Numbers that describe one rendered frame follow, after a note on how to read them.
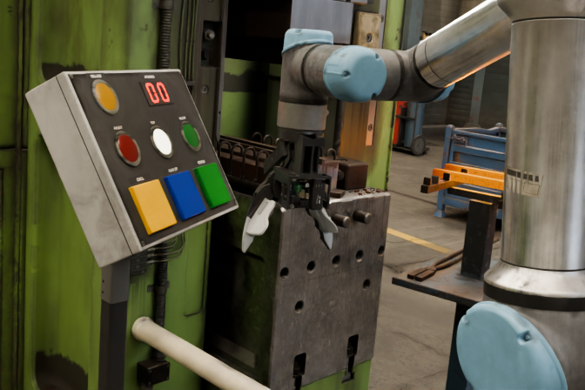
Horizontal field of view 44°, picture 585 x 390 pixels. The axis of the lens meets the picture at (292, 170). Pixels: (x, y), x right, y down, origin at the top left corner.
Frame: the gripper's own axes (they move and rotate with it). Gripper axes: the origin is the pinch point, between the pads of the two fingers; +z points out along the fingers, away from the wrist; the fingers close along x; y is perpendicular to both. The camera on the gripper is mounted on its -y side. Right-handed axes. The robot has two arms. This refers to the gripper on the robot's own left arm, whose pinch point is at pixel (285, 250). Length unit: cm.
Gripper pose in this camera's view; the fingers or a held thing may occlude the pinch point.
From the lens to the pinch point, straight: 119.2
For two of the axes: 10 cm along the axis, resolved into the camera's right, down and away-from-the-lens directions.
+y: 3.8, 1.9, -9.0
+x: 9.2, 0.0, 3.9
